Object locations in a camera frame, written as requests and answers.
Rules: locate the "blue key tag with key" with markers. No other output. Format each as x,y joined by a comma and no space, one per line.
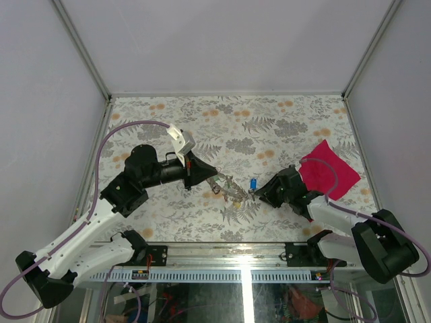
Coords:
252,188

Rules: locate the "large keyring with many rings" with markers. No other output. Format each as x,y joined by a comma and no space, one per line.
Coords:
225,185

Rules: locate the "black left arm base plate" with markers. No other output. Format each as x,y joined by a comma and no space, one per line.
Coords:
156,256

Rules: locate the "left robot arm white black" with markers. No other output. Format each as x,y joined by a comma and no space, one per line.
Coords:
55,270

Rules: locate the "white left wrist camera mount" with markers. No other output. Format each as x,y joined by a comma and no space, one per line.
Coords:
182,142

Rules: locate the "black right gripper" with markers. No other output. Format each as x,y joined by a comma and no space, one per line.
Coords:
267,192

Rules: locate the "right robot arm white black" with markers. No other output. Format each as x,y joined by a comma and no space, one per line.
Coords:
376,242

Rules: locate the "aluminium front rail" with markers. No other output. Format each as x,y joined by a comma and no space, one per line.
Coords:
224,256

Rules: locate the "white slotted cable duct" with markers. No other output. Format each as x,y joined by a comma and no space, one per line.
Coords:
206,276

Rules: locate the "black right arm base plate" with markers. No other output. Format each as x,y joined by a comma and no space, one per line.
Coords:
302,254

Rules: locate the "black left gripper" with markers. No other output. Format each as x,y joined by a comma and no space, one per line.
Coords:
196,170

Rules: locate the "red folded cloth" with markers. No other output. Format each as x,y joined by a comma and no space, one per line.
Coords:
322,170

